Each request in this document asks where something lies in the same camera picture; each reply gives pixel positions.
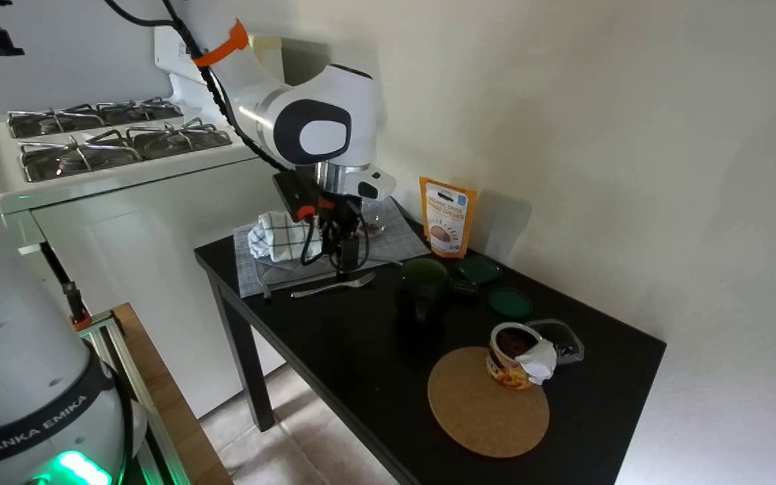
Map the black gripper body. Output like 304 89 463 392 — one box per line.
273 162 369 229

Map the round green plastic lid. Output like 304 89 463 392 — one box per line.
486 287 537 324

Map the dark green mug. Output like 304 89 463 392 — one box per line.
395 256 454 330

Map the silver spoon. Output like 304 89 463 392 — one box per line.
289 271 381 302

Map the grey woven placemat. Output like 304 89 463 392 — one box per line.
233 200 431 302

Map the white checkered kitchen towel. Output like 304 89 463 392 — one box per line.
246 208 327 266

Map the black table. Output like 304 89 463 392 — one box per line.
191 201 668 485

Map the white stove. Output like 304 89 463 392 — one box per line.
0 91 289 419

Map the yellow labelled food cup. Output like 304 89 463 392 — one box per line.
486 318 562 390

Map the round cork mat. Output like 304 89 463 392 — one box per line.
425 345 553 461

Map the peeled white foil seal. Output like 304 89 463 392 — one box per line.
516 334 562 387

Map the clear plastic container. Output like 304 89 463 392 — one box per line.
529 316 589 365

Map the black red clamp rod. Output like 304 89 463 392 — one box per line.
36 240 98 330

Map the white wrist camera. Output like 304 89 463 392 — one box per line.
354 166 400 201

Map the orange arm strap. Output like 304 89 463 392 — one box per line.
191 18 254 70

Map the wooden robot stand frame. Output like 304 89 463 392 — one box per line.
77 302 236 485

